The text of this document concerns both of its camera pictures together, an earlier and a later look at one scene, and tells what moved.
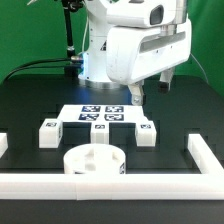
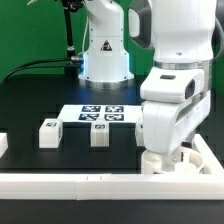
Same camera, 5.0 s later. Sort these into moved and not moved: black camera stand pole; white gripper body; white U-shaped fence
Moved: white gripper body
Not moved: white U-shaped fence; black camera stand pole
